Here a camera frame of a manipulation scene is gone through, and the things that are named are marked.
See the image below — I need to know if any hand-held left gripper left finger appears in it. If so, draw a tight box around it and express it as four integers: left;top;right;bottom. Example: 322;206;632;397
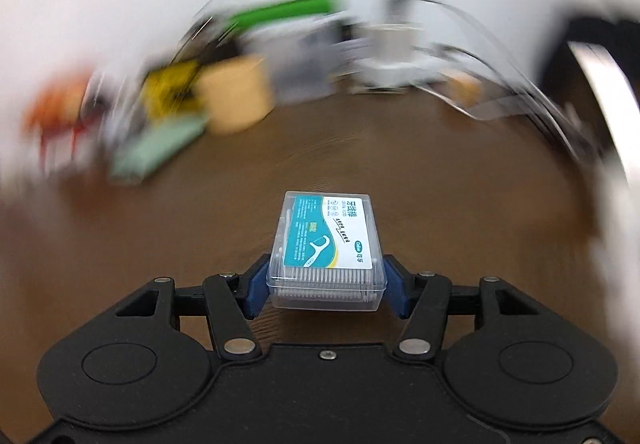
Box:
114;255;274;361

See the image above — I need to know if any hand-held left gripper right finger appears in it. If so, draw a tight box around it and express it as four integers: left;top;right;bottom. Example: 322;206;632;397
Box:
382;255;544;361

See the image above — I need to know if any clear plastic box teal label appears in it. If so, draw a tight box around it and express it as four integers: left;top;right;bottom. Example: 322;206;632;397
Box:
266;191;390;313

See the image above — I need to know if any clear grey plastic container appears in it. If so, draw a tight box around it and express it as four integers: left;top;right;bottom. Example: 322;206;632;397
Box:
264;30;342;106

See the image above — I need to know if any green flat pouch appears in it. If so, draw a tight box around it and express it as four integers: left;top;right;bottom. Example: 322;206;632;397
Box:
109;115;212;183

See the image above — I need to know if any yellow and black box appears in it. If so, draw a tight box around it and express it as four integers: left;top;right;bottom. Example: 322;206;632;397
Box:
139;60;207;121

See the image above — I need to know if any clear box of orange snacks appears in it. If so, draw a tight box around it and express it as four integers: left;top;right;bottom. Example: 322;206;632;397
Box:
24;76;97;126

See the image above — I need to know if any long green box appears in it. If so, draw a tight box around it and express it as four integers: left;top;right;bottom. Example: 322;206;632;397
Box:
219;0;352;34

